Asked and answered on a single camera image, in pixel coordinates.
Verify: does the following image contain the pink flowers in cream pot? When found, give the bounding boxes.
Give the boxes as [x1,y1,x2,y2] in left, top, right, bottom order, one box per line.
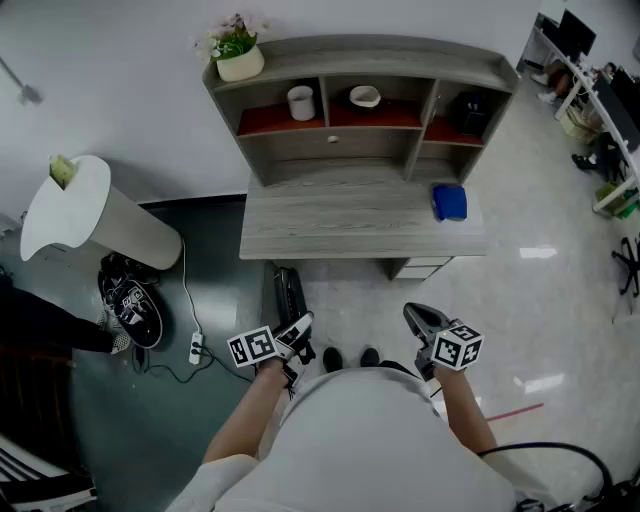
[192,12,271,84]

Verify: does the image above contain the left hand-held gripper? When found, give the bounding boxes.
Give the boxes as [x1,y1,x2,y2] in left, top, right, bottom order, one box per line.
[227,310,317,391]

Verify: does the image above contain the black helmet with gear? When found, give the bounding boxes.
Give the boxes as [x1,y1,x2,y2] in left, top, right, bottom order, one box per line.
[97,252,165,350]

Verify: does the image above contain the grey wooden desk hutch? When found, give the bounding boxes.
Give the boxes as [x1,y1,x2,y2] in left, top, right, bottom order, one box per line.
[202,33,521,189]

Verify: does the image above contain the blue cloth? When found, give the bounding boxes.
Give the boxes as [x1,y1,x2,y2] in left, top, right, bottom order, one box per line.
[431,183,469,223]

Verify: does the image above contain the green tissue box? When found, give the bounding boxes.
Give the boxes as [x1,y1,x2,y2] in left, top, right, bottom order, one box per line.
[48,153,77,190]

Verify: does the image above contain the person's black trousers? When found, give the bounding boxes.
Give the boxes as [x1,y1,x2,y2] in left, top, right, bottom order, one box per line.
[379,359,417,377]

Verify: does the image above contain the person's right forearm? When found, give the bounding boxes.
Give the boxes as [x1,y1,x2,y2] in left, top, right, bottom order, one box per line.
[432,367,499,456]

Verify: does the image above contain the brown wooden bench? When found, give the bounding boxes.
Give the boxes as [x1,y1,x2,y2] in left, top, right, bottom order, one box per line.
[0,344,76,471]

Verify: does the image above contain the thick black cable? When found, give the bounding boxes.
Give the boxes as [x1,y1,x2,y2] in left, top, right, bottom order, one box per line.
[477,442,640,512]

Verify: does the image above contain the red floor tape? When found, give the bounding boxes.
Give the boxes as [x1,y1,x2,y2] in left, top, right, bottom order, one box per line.
[485,402,545,422]

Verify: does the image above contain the person's left forearm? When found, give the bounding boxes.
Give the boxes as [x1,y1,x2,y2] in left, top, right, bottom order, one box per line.
[202,357,286,464]

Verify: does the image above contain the black floor cable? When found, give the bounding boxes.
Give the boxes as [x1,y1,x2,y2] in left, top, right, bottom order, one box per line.
[132,344,256,384]

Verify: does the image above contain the black computer monitor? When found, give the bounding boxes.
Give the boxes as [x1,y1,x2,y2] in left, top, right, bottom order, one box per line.
[558,8,598,59]

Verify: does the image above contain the person's white shirt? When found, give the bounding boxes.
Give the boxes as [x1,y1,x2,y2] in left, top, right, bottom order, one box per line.
[167,367,606,512]

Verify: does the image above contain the white bowl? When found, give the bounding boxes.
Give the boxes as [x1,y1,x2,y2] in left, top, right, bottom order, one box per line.
[348,85,383,109]

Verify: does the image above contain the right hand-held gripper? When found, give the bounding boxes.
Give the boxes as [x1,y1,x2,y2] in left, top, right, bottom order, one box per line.
[403,302,485,382]

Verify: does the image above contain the white round side table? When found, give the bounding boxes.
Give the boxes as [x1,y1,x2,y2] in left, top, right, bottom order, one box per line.
[19,154,184,271]

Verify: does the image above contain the white power cable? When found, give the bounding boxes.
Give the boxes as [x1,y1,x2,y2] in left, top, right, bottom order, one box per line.
[179,238,204,336]

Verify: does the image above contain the white cylindrical cup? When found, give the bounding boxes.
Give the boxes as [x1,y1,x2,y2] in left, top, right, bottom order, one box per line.
[286,85,317,122]

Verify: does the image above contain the black pen holder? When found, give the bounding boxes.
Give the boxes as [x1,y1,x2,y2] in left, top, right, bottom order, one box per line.
[452,92,489,136]

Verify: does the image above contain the black white striped frame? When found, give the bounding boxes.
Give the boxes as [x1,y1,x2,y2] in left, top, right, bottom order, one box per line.
[0,434,99,512]

